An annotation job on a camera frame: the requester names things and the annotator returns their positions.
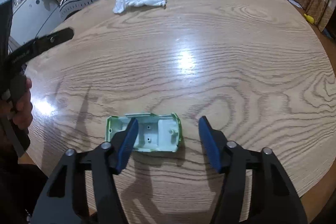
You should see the left hand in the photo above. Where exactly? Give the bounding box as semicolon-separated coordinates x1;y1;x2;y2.
13;78;33;130

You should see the white sideboard cabinet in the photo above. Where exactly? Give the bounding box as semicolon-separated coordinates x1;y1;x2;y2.
10;0;62;46

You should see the mint green plastic tray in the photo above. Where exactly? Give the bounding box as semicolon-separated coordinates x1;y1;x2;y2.
105;113;182;152

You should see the yellow toy duck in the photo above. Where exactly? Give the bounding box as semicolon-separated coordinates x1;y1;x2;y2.
303;14;314;24

